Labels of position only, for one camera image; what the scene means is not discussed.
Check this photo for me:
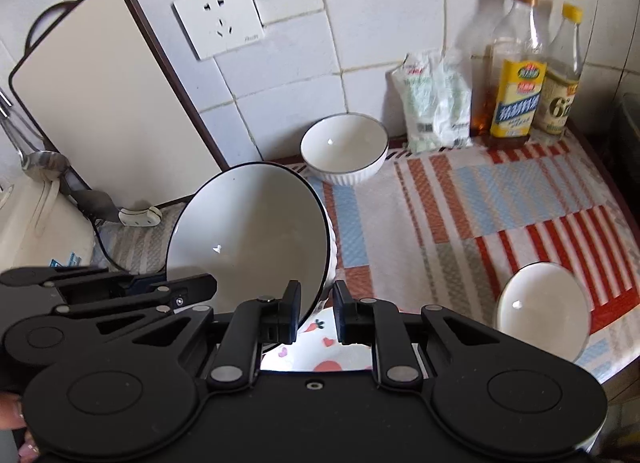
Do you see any white pink rabbit plate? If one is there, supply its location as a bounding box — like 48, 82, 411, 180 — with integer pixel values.
260, 307, 376, 374

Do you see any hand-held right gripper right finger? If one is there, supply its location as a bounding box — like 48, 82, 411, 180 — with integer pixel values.
330, 280, 501, 391

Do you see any white power plug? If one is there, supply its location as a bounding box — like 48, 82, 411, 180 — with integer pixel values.
117, 206, 163, 229

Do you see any clear bottle brown liquid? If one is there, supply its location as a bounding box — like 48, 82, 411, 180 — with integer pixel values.
457, 0, 506, 139

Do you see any red blue checked tablecloth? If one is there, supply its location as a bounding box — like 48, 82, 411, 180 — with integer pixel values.
92, 120, 628, 384

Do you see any black plastic holder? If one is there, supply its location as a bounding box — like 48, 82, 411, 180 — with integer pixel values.
59, 168, 121, 224

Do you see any cream rice cooker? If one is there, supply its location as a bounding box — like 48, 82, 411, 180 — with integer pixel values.
0, 176, 96, 274

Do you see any yellow label cooking wine bottle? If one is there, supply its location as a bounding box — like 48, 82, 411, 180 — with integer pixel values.
489, 0, 548, 140

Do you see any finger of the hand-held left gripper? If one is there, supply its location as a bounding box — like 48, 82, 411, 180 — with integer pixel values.
0, 266, 167, 305
50, 273, 219, 326

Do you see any white wall socket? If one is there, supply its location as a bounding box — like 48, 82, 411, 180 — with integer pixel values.
173, 0, 266, 61

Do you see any person's left hand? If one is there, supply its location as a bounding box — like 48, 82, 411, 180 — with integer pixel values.
0, 392, 41, 462

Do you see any large white ribbed bowl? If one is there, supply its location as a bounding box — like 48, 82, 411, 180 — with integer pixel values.
300, 113, 390, 187

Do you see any white salt bag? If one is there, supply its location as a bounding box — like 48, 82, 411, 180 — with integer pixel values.
390, 49, 473, 153

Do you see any black power cable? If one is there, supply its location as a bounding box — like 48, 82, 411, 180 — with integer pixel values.
90, 216, 131, 274

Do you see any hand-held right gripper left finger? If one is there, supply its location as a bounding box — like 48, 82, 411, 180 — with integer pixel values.
117, 279, 303, 391

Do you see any cream cutting board brown rim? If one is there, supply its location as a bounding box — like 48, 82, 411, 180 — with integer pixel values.
9, 0, 231, 209

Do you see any metal ladle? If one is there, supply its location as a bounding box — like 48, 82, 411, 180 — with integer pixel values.
0, 88, 68, 181

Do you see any clear vinegar bottle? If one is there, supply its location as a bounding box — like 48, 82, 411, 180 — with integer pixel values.
532, 3, 585, 136

